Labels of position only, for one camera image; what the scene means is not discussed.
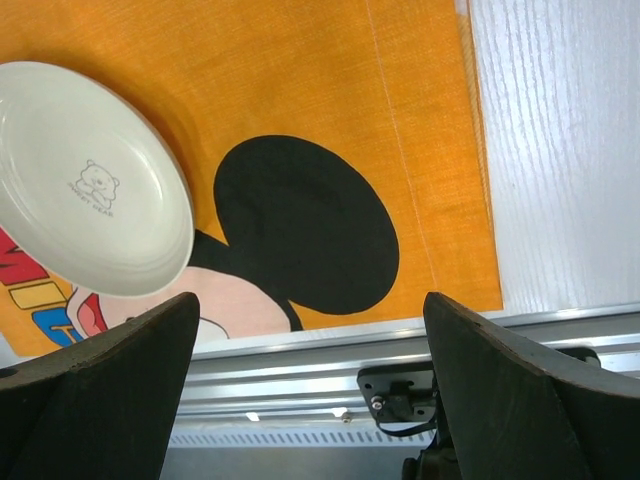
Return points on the cream round plate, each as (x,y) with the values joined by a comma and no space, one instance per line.
(89,188)

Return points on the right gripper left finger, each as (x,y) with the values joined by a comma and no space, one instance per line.
(103,408)

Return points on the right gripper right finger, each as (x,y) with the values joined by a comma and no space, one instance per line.
(519,410)

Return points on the orange Mickey Mouse placemat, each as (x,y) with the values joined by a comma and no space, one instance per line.
(331,150)

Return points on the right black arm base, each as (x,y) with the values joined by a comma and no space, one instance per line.
(397,393)

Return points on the slotted cable duct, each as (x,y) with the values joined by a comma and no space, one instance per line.
(292,438)

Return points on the aluminium rail frame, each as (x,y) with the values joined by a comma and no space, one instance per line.
(312,375)

